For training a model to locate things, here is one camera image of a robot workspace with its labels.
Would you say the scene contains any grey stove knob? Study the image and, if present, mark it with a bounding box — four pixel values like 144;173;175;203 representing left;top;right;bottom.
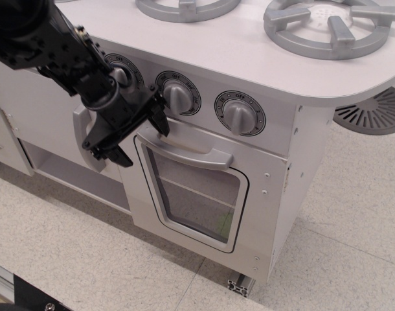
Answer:
106;53;144;102
214;91;266;137
156;71;201;116

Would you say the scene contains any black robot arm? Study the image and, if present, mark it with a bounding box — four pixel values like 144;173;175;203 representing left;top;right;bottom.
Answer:
0;1;170;167

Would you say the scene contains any grey cabinet door handle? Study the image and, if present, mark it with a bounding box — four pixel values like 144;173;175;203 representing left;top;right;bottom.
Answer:
73;104;106;173

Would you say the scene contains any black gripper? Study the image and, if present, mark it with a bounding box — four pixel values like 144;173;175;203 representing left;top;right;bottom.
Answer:
83;84;170;168

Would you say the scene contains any grey middle stove knob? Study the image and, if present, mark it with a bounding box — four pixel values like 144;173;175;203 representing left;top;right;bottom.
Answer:
156;71;201;116

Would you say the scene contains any grey left burner grate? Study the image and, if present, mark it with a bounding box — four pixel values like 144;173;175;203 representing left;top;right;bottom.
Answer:
135;0;240;23

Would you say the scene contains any grey slotted round disc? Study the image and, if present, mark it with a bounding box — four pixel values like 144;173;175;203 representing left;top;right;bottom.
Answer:
333;87;395;135

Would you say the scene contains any grey burner grate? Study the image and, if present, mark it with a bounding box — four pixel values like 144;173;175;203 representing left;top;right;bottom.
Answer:
135;0;240;23
264;1;395;60

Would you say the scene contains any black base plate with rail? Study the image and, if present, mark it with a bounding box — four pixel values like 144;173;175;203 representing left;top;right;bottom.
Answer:
0;266;71;311

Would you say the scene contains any grey left stove knob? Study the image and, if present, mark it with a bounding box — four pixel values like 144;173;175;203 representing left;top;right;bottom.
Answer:
106;53;144;102

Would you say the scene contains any aluminium extrusion foot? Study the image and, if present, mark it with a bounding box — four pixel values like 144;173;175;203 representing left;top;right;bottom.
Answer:
227;271;255;298

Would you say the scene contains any green toy in oven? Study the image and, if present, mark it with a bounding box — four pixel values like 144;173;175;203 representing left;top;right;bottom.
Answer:
216;213;233;239

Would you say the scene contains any white toy kitchen stove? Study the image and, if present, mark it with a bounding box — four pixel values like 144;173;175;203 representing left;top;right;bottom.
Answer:
0;1;395;282

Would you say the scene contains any grey right burner grate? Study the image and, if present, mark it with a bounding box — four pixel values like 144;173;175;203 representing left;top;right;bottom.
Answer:
264;1;395;60

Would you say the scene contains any grey oven door handle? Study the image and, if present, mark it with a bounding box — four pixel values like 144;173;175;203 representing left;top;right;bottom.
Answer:
137;127;234;171

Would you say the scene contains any white oven door with window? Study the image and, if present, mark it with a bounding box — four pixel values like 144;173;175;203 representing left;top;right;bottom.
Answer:
114;98;291;286

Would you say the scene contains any grey right stove knob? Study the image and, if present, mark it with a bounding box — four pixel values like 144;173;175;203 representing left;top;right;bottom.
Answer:
214;91;266;137

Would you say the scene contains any white left cabinet door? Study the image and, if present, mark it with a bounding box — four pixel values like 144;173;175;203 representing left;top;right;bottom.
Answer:
0;107;34;176

